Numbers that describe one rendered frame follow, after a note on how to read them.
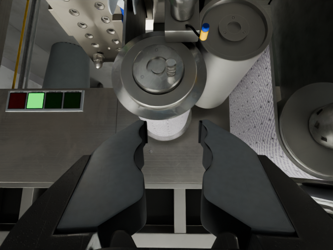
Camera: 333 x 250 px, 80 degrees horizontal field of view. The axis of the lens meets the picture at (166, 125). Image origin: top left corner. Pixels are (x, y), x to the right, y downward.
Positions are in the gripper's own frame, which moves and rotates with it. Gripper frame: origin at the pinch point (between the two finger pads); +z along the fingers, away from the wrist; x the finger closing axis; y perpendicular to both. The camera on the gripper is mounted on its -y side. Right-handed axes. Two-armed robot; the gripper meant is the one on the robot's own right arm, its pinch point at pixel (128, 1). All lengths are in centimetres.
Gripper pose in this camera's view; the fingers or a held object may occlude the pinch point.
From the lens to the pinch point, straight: 44.6
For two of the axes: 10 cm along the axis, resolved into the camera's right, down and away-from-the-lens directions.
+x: 10.0, 0.0, -0.3
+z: 0.3, 2.0, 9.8
